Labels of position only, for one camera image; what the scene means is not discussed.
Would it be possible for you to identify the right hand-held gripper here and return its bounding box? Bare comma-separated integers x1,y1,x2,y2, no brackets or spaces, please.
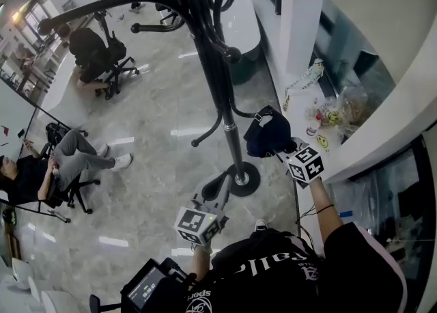
272,137,324,190

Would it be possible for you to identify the white chair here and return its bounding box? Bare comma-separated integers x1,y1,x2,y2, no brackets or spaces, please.
12,257,30,282
40,290,83,313
27,275,44,303

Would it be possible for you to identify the clear plastic bag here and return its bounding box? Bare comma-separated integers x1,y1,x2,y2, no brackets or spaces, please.
335,85,373,132

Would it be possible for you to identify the white tub with dark base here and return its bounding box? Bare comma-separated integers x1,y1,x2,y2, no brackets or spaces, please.
221,0,262,84

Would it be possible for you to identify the white bottle with red cap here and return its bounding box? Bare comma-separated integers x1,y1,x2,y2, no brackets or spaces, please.
306,113,324,137

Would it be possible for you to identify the black printed cap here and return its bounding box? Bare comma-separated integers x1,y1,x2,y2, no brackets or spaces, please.
1,207,18,227

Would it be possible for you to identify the person's left forearm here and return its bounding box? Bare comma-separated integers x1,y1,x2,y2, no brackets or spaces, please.
187,245,213,282

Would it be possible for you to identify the black recorder with screen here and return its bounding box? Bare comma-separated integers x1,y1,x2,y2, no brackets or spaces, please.
119,257,197,313

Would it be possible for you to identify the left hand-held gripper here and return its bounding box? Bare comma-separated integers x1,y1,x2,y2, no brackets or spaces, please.
174,172,234,247

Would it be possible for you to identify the patterned lanyard strap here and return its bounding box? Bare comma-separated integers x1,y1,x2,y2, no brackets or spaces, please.
282,58,325,113

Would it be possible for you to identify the dark-framed window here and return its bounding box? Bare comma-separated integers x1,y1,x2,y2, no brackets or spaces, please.
313,0,397,125
326,133,437,282

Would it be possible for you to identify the black coat rack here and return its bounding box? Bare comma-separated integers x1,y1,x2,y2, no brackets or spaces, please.
37,0,262,198

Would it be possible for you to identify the black and yellow office chair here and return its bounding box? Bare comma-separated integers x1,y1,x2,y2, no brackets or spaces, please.
155,0,187,26

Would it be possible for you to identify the long white desk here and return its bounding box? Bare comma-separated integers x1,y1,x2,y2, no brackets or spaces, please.
39,50,94,130

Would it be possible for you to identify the person's right forearm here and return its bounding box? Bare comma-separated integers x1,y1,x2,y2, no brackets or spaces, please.
308,176,344,241

